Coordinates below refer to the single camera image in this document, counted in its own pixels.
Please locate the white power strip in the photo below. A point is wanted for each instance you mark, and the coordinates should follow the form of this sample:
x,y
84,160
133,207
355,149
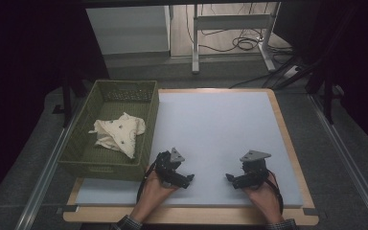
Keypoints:
x,y
291,72

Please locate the green woven plastic basket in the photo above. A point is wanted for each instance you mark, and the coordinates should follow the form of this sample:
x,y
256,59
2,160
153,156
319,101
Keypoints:
x,y
108,108

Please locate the white cabinet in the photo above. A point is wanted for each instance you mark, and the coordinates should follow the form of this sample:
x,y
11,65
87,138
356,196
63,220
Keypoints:
x,y
131,32

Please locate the black corner bracket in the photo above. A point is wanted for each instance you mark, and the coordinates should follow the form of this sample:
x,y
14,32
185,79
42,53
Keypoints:
x,y
310,211

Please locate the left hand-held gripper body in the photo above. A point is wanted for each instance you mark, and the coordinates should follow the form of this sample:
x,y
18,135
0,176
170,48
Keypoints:
x,y
166,166

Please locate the cream printed cloth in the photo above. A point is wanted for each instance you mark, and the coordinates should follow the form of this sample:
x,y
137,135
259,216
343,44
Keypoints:
x,y
121,132

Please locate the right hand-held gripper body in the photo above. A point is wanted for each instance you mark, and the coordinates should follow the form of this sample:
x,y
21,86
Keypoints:
x,y
254,169

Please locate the person's left hand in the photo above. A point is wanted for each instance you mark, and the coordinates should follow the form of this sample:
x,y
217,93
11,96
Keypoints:
x,y
153,198

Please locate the silver metal floor rail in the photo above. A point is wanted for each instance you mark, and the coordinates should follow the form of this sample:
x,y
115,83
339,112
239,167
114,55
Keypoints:
x,y
44,179
348,153

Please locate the black metal stand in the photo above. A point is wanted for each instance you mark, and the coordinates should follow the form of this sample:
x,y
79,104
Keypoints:
x,y
66,99
327,92

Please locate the person's right hand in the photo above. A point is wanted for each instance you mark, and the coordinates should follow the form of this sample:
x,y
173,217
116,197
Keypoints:
x,y
263,198

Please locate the white metal desk frame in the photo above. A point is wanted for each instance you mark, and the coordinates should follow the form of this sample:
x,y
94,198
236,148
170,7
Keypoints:
x,y
230,22

